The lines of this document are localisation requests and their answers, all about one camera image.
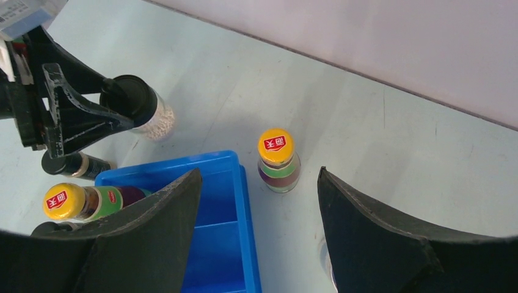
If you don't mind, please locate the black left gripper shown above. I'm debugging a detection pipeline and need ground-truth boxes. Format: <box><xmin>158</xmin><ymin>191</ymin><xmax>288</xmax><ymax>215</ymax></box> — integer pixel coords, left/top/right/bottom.
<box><xmin>1</xmin><ymin>26</ymin><xmax>134</xmax><ymax>159</ymax></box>

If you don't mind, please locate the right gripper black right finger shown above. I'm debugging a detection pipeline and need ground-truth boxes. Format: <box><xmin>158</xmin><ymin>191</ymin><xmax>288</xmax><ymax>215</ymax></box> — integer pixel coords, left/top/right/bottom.
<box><xmin>317</xmin><ymin>167</ymin><xmax>517</xmax><ymax>292</ymax></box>

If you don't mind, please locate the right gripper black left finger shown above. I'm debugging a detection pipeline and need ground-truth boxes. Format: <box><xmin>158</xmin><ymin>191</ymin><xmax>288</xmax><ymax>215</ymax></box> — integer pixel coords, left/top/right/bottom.
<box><xmin>1</xmin><ymin>168</ymin><xmax>203</xmax><ymax>292</ymax></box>

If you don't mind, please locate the black-lid spout jar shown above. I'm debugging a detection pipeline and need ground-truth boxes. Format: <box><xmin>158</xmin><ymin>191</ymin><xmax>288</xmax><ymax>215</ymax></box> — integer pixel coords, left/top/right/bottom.
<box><xmin>31</xmin><ymin>221</ymin><xmax>82</xmax><ymax>237</ymax></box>
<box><xmin>100</xmin><ymin>74</ymin><xmax>175</xmax><ymax>142</ymax></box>

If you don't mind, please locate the short yellow-cap sauce bottle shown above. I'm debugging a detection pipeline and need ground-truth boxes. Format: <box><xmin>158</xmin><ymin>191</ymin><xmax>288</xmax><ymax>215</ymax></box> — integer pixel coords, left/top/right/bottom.
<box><xmin>43</xmin><ymin>183</ymin><xmax>151</xmax><ymax>222</ymax></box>

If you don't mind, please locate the tall green-label sauce bottle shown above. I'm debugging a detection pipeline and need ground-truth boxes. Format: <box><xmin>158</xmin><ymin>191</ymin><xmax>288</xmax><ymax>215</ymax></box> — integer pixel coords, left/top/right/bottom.
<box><xmin>257</xmin><ymin>128</ymin><xmax>301</xmax><ymax>194</ymax></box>

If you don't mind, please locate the black-lid spout jar front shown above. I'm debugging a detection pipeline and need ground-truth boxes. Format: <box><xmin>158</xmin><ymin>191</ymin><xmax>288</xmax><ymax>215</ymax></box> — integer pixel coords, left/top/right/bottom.
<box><xmin>31</xmin><ymin>221</ymin><xmax>82</xmax><ymax>237</ymax></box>

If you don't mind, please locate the peppercorn jar blue label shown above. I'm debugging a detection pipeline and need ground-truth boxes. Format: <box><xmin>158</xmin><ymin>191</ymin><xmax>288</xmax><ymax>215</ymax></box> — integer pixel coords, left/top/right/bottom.
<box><xmin>318</xmin><ymin>237</ymin><xmax>338</xmax><ymax>292</ymax></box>

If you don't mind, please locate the black spice shaker rear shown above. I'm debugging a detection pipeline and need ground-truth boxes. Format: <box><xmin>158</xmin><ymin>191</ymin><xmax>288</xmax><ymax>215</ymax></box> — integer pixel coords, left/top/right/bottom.
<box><xmin>41</xmin><ymin>151</ymin><xmax>117</xmax><ymax>181</ymax></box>

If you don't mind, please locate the blue divided plastic bin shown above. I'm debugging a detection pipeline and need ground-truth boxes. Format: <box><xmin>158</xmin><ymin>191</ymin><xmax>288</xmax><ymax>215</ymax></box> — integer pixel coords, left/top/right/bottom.
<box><xmin>95</xmin><ymin>150</ymin><xmax>261</xmax><ymax>292</ymax></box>

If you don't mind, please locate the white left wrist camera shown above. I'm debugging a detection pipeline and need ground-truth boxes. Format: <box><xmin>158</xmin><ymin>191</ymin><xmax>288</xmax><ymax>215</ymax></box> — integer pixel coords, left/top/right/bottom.
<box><xmin>1</xmin><ymin>0</ymin><xmax>68</xmax><ymax>41</ymax></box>

